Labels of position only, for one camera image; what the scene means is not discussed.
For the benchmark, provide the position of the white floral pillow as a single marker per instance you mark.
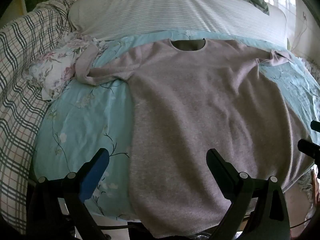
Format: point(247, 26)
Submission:
point(57, 62)

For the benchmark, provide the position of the pink knit sweater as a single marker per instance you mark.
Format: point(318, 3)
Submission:
point(187, 105)

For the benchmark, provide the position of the light blue floral bed sheet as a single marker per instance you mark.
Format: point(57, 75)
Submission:
point(87, 110)

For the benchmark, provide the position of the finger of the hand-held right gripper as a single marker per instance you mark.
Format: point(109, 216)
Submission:
point(310, 148)
point(315, 125)

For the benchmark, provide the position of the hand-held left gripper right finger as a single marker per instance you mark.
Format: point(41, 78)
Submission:
point(220, 170)

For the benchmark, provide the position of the plaid checked cloth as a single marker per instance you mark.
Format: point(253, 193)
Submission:
point(20, 80)

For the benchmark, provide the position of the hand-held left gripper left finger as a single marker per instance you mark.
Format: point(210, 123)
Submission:
point(95, 172)

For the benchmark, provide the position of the white striped blanket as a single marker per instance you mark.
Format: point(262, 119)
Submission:
point(162, 12)

